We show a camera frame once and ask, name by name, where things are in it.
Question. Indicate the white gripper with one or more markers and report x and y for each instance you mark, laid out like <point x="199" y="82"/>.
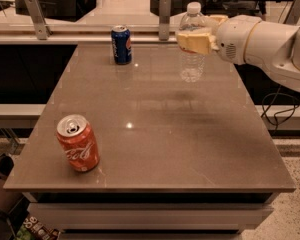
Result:
<point x="232" y="39"/>

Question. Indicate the clear plastic water bottle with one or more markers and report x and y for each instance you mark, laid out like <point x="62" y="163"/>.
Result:
<point x="192" y="64"/>

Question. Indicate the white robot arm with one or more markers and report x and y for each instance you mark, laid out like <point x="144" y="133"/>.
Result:
<point x="272" y="47"/>

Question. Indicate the blue pepsi can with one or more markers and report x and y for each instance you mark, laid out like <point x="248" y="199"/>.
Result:
<point x="121" y="44"/>

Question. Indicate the red coca-cola can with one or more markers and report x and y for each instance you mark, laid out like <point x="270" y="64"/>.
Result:
<point x="76" y="137"/>

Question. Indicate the black box on counter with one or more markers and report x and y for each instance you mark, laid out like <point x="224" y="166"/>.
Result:
<point x="56" y="0"/>

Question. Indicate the dark bin on floor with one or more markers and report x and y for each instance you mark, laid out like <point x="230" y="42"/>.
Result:
<point x="8" y="199"/>

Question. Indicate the green snack bag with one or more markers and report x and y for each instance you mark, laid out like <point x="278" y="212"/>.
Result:
<point x="33" y="229"/>

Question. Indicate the middle metal rail bracket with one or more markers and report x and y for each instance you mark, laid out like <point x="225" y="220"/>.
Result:
<point x="164" y="19"/>

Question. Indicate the metal rail bracket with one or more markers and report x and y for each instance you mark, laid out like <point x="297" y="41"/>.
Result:
<point x="293" y="14"/>
<point x="41" y="28"/>
<point x="164" y="19"/>

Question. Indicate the right metal rail bracket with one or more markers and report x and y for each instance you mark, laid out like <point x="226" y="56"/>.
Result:
<point x="293" y="14"/>

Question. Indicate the left metal rail bracket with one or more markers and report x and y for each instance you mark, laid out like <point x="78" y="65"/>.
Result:
<point x="41" y="28"/>

